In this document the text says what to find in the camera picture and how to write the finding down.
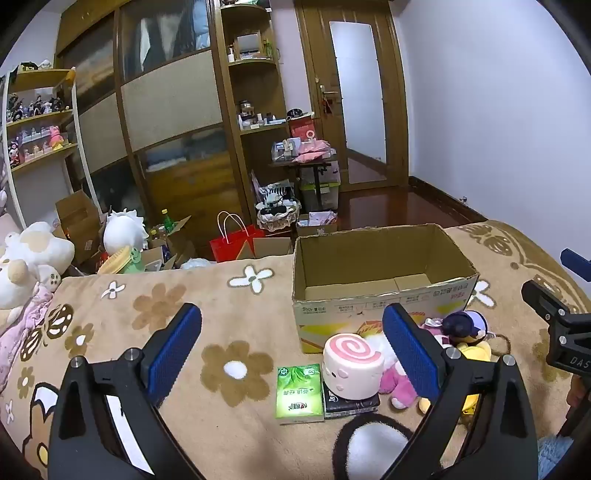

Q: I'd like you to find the green tissue packet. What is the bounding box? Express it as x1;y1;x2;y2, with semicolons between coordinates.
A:
276;364;322;420

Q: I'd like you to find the low flat cardboard box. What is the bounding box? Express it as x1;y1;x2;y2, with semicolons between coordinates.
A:
239;236;296;260

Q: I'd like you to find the white spiky-hair plush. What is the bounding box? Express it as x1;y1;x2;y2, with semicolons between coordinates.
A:
102;209;151;256

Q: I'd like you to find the green frog toy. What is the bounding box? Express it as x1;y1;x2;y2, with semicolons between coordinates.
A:
96;246;147;276

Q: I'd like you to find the pink crumpled cloth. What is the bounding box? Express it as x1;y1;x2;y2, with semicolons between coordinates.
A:
0;281;52;386

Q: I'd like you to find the wooden corner shelf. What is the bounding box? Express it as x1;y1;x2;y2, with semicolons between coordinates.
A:
216;0;293;224

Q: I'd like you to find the pink swirl roll plush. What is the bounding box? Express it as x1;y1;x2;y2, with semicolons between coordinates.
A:
322;333;385;400

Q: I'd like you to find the open carton with bottles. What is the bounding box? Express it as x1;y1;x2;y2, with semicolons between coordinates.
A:
142;216;197;271

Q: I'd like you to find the clear plastic storage box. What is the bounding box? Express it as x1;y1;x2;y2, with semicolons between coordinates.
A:
300;179;341;211

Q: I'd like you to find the row of dark figurines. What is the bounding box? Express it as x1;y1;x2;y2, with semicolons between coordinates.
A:
6;91;68;123

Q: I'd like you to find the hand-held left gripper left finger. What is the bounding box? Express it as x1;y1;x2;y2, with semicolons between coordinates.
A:
48;303;204;480

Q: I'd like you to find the zebra-striped bag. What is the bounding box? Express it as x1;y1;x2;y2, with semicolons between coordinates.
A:
257;182;297;207

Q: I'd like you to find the small cardboard box with papers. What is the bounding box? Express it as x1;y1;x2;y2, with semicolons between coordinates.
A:
295;211;339;237

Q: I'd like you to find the black tissue packet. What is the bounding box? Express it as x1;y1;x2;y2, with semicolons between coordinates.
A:
323;385;382;420

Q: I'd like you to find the red paper bag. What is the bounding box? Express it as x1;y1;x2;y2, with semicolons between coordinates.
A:
210;211;267;263

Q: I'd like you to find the light blue fluffy cloth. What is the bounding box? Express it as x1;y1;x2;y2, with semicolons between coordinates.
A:
537;434;579;480

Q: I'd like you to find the door handle with keys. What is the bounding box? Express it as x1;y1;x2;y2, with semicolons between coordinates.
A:
320;84;341;116

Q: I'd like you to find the pink bear plush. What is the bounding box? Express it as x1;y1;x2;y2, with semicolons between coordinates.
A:
365;335;432;411

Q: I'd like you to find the pile of pink packets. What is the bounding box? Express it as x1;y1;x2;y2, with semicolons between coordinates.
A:
294;138;337;163

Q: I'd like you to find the white brown-patched plush dog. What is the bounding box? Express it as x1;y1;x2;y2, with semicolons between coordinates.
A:
0;222;76;311

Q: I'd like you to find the wooden sliding-door wardrobe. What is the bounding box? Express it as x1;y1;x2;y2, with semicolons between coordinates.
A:
54;0;246;243

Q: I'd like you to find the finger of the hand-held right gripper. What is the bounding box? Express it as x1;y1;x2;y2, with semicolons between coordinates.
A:
560;248;591;278
521;279;570;325

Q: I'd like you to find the dark folding table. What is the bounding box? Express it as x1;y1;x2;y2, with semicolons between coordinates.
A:
269;154;341;211

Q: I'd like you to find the yellow plush toy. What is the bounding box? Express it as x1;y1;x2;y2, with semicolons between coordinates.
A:
418;340;493;416

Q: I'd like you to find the brown cardboard carton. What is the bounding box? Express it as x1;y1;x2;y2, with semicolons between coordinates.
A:
55;189;108;265

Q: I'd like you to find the white and yellow display shelf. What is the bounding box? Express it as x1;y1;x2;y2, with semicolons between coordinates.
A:
0;67;100;232

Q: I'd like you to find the row of small cosmetic bottles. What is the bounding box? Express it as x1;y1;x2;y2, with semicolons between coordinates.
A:
237;99;288;131

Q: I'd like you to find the floral beige blanket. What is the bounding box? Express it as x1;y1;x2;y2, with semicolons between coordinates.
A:
0;220;591;480

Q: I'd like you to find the lace-trimmed basket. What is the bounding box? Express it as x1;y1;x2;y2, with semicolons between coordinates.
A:
256;203;302;232

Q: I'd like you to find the purple hat plush doll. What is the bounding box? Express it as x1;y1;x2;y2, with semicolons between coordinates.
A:
422;310;490;347

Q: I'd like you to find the red gift box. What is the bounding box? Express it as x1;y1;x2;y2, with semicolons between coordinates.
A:
288;115;320;142

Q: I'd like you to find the wooden door with glass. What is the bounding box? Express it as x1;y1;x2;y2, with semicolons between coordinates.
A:
295;0;410;193

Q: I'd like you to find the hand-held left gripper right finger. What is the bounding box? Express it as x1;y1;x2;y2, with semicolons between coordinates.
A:
382;303;539;480

